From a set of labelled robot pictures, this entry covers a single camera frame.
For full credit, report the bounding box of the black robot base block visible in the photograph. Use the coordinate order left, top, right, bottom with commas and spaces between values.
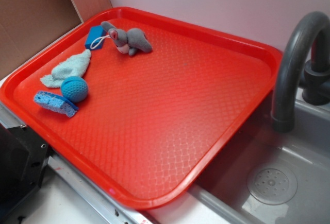
1, 125, 50, 223

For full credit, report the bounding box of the blue rectangular block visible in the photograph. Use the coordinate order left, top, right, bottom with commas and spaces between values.
85, 26, 106, 50

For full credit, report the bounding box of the red plastic tray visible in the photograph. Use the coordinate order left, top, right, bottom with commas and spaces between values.
1, 7, 282, 210

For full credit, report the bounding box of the grey plush rabbit toy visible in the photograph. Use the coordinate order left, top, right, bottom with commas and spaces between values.
101, 21, 153, 56

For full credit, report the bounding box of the blue dimpled ball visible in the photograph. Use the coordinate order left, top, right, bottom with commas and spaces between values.
60, 76, 89, 103

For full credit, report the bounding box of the light blue cloth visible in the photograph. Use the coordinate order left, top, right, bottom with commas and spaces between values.
40, 49, 91, 88

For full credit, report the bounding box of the blue sponge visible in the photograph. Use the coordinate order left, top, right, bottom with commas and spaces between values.
34, 91, 79, 117

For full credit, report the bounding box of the grey plastic sink basin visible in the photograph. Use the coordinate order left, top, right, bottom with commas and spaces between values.
189, 96, 329, 223

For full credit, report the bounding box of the sink drain strainer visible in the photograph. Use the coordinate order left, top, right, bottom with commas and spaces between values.
247, 165, 298, 205

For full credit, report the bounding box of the grey curved faucet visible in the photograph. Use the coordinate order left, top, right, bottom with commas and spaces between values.
271, 11, 329, 132

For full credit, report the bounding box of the brown cardboard panel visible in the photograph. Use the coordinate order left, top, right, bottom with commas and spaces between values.
1, 0, 112, 78

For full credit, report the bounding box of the aluminium frame rail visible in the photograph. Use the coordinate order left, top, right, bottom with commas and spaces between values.
0, 102, 150, 224

